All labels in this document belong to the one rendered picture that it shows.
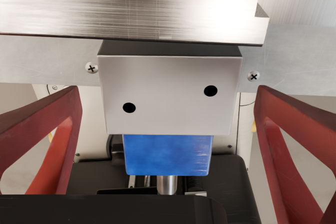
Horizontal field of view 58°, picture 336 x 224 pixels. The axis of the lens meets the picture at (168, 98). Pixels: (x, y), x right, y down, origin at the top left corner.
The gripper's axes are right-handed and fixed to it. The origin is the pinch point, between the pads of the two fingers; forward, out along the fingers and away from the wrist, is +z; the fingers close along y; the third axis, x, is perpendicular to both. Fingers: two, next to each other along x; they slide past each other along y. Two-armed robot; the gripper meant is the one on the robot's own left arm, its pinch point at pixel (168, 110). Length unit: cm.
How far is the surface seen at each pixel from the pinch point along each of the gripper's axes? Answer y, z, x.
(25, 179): 67, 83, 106
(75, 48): 4.9, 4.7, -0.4
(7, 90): 60, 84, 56
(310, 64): -7.7, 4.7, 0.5
